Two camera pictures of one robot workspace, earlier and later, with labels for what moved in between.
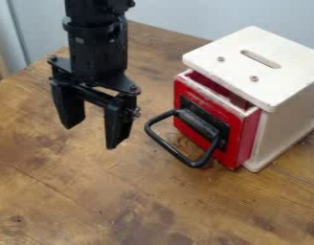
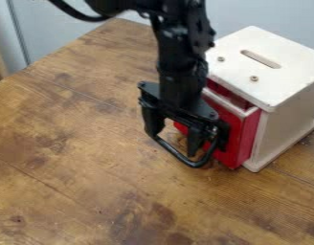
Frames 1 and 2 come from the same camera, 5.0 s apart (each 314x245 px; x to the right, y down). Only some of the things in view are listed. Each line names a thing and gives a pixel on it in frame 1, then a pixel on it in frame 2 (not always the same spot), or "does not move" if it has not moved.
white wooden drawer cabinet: x=271 y=72 does not move
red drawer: x=229 y=111 does not move
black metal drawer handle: x=204 y=121 does not move
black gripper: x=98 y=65 -> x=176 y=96
